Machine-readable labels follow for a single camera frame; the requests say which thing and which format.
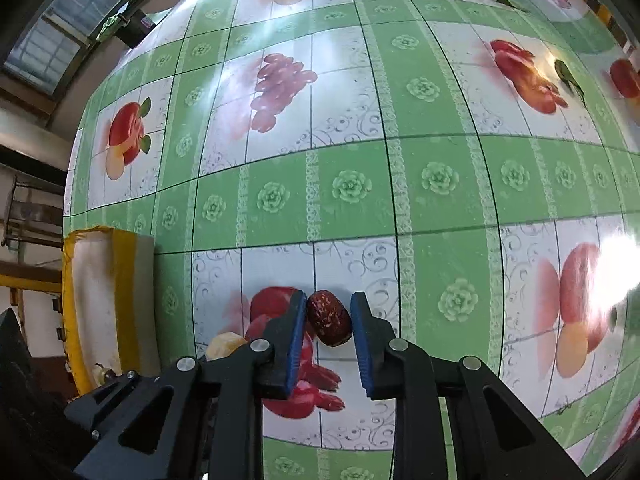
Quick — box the wrinkled red jujube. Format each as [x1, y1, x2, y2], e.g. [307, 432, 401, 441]
[306, 290, 352, 347]

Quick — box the dark wooden chair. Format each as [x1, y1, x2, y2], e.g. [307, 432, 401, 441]
[1, 176, 63, 249]

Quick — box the green cloth on windowsill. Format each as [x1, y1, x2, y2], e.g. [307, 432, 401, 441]
[96, 13, 122, 42]

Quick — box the black box on table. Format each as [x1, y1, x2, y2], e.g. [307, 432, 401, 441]
[115, 9, 155, 49]

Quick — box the green fruit-print tablecloth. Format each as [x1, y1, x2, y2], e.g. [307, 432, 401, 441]
[64, 0, 639, 472]

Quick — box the white foam tray yellow rim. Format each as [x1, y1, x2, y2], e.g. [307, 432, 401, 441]
[62, 226, 160, 394]

